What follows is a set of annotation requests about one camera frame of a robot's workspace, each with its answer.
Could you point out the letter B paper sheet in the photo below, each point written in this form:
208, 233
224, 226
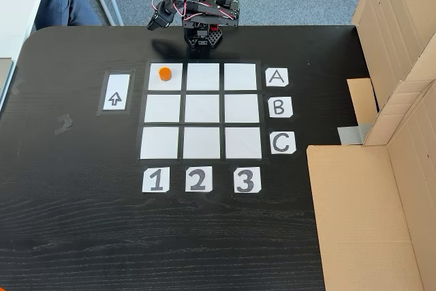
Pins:
287, 112

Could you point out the number 2 paper sheet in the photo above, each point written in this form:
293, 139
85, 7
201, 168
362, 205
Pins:
189, 170

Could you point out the white arrow paper sheet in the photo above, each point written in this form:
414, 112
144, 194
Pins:
116, 86

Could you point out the round orange token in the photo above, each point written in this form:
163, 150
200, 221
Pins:
165, 73

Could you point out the white nine-square grid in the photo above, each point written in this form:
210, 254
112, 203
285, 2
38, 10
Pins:
202, 110

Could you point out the letter A paper sheet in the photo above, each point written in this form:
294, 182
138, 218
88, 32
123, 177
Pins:
284, 83

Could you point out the number 3 paper sheet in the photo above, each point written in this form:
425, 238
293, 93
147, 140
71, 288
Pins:
237, 171

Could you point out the clear tape scraps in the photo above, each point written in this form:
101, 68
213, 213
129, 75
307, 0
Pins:
64, 124

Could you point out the white table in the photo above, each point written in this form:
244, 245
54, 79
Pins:
17, 4

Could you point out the number 1 paper sheet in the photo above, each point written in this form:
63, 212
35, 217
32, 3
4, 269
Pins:
146, 187

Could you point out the brown cardboard panel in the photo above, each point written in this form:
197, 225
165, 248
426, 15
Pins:
395, 32
368, 219

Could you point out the letter C paper sheet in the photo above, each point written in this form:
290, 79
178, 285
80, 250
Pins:
291, 149

